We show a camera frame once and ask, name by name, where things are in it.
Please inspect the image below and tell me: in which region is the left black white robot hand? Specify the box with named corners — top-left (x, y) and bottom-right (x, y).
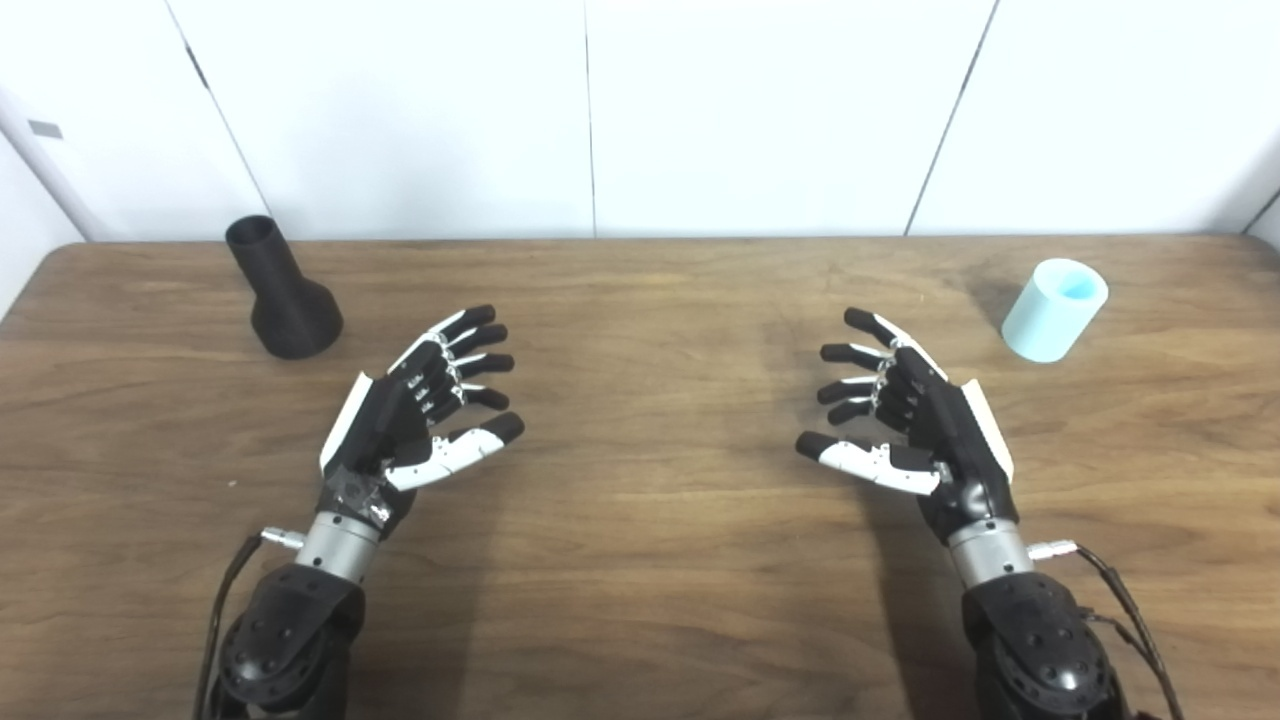
top-left (316, 304), bottom-right (526, 531)

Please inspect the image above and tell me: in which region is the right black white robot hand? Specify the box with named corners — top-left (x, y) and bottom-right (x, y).
top-left (795, 306), bottom-right (1021, 546)

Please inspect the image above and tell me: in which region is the black funnel-shaped nozzle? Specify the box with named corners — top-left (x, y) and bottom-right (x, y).
top-left (225, 215), bottom-right (345, 361)

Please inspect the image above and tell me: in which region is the light-blue short hose tube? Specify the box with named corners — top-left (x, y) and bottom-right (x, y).
top-left (1001, 258), bottom-right (1110, 364)

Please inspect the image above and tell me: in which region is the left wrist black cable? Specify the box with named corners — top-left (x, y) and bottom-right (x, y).
top-left (193, 528), bottom-right (306, 720)

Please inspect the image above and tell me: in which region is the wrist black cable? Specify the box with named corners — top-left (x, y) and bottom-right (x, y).
top-left (1028, 540), bottom-right (1186, 720)
top-left (193, 528), bottom-right (306, 720)

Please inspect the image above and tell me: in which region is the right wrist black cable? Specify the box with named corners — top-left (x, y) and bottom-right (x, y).
top-left (1028, 540), bottom-right (1186, 720)

